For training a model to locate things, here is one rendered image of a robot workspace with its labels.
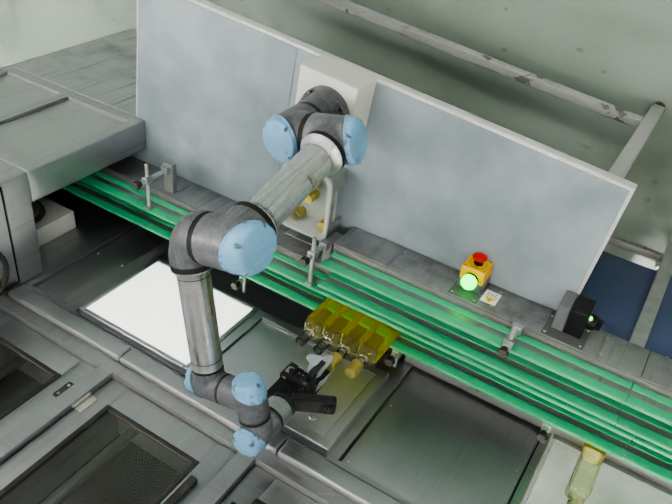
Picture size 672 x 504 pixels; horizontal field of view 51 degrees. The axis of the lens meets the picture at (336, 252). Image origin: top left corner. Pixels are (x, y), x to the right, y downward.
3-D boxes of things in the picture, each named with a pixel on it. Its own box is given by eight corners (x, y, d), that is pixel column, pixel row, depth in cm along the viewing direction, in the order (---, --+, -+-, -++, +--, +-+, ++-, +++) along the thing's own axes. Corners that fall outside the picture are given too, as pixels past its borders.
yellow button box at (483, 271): (466, 272, 202) (456, 284, 196) (472, 251, 197) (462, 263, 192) (489, 281, 199) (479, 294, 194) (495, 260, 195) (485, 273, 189)
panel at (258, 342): (157, 264, 240) (79, 315, 215) (157, 256, 238) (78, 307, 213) (388, 380, 206) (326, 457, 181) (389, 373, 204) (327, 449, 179)
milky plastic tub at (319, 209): (293, 212, 226) (277, 223, 220) (298, 149, 213) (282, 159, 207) (339, 231, 220) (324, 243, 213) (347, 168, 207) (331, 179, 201)
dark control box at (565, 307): (559, 311, 191) (550, 327, 185) (568, 288, 187) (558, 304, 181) (589, 323, 188) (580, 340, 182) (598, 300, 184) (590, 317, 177)
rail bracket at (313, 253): (318, 270, 214) (295, 290, 205) (323, 224, 204) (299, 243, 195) (326, 274, 213) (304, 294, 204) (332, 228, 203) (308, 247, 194)
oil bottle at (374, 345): (388, 321, 209) (352, 362, 193) (391, 307, 206) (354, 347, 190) (405, 329, 207) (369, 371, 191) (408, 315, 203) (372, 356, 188)
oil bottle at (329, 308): (338, 298, 215) (300, 336, 200) (340, 284, 212) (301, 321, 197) (354, 306, 213) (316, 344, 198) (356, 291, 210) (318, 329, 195)
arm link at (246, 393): (211, 380, 160) (220, 417, 166) (250, 395, 155) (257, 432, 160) (233, 361, 166) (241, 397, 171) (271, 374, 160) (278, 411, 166)
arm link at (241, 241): (318, 102, 175) (178, 232, 142) (370, 107, 168) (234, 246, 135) (328, 143, 183) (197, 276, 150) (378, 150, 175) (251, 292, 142)
